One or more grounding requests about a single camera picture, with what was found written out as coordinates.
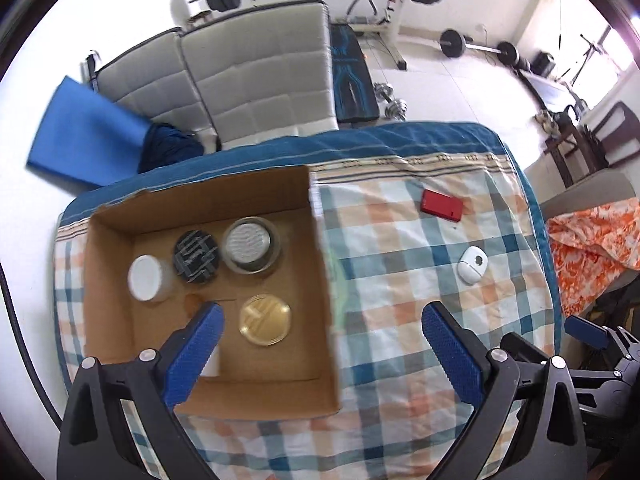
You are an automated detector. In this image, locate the grey curved exercise device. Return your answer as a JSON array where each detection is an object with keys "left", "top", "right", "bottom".
[{"left": 347, "top": 0, "right": 379, "bottom": 24}]

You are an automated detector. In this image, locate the small red box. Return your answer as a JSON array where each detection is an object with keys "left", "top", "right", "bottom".
[{"left": 419, "top": 188, "right": 464, "bottom": 222}]

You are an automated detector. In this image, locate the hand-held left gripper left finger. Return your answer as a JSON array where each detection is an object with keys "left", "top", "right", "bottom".
[{"left": 56, "top": 303, "right": 226, "bottom": 480}]

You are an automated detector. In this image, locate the white round jar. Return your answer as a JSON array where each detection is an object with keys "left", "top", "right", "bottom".
[{"left": 127, "top": 254, "right": 174, "bottom": 304}]

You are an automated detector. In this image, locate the small white oval device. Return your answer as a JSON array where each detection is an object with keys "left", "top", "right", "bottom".
[{"left": 457, "top": 245, "right": 489, "bottom": 284}]

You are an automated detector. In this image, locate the cardboard box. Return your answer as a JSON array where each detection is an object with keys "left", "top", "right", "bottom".
[{"left": 82, "top": 163, "right": 344, "bottom": 417}]

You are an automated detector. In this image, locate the short barbell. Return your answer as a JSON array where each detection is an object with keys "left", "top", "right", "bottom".
[{"left": 438, "top": 28, "right": 520, "bottom": 67}]

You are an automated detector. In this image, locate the dark wooden curved chair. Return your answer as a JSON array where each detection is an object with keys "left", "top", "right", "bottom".
[{"left": 597, "top": 100, "right": 640, "bottom": 169}]

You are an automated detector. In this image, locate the white bench press rack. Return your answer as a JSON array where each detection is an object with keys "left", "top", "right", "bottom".
[{"left": 239, "top": 0, "right": 409, "bottom": 72}]

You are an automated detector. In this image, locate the blue foam mat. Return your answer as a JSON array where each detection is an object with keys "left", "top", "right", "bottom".
[{"left": 25, "top": 75, "right": 154, "bottom": 189}]

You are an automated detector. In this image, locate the small white bottle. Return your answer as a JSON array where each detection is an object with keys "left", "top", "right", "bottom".
[{"left": 200, "top": 342, "right": 222, "bottom": 379}]

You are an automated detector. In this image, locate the grey armchair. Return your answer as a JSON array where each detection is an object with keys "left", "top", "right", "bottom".
[{"left": 539, "top": 169, "right": 637, "bottom": 222}]

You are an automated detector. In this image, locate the orange floral cloth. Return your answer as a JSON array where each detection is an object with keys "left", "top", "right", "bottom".
[{"left": 545, "top": 199, "right": 640, "bottom": 319}]

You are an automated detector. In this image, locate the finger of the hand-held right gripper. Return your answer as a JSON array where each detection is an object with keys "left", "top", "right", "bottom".
[
  {"left": 564, "top": 315, "right": 623, "bottom": 361},
  {"left": 499, "top": 331, "right": 552, "bottom": 367}
]

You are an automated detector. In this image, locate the blue patterned bench pad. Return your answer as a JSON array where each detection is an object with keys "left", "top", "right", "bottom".
[{"left": 329, "top": 22, "right": 381, "bottom": 124}]

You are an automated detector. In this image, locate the dark wooden stool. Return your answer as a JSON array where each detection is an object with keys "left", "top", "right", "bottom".
[{"left": 542, "top": 109, "right": 609, "bottom": 187}]

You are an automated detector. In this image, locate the black strap handle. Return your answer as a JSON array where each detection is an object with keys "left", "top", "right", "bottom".
[{"left": 84, "top": 49, "right": 101, "bottom": 94}]

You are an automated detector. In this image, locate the black cable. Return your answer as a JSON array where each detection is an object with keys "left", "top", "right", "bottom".
[{"left": 0, "top": 264, "right": 62, "bottom": 428}]

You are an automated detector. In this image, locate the narrow grey padded chair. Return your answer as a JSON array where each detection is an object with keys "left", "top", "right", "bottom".
[{"left": 94, "top": 27, "right": 222, "bottom": 155}]

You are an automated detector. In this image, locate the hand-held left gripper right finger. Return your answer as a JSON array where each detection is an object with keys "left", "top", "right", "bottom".
[{"left": 421, "top": 301, "right": 589, "bottom": 480}]

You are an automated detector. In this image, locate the black patterned round tin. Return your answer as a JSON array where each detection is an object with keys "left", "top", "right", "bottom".
[{"left": 172, "top": 229, "right": 221, "bottom": 284}]

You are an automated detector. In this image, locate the gold round tin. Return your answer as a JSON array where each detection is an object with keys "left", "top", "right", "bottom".
[{"left": 238, "top": 293, "right": 292, "bottom": 346}]

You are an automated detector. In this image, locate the pair of light shoes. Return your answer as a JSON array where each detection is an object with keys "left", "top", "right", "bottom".
[{"left": 534, "top": 109, "right": 559, "bottom": 134}]

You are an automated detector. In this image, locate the black speaker box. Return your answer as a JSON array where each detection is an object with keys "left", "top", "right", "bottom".
[{"left": 530, "top": 49, "right": 556, "bottom": 77}]

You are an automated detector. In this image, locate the window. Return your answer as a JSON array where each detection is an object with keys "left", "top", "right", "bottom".
[{"left": 582, "top": 25, "right": 633, "bottom": 73}]

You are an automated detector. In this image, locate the dark blue cloth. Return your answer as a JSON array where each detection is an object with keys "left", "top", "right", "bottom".
[{"left": 137, "top": 122, "right": 205, "bottom": 174}]

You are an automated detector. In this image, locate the black tripod stand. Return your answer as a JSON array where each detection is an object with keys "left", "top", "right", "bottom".
[{"left": 559, "top": 0, "right": 612, "bottom": 92}]

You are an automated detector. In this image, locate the wide grey padded chair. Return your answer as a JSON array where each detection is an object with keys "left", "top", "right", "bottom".
[{"left": 179, "top": 0, "right": 339, "bottom": 151}]

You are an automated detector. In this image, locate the silver perforated-lid jar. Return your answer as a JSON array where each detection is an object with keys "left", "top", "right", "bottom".
[{"left": 221, "top": 217, "right": 284, "bottom": 277}]

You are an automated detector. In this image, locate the checked tablecloth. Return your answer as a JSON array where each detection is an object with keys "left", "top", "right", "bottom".
[{"left": 54, "top": 120, "right": 562, "bottom": 480}]

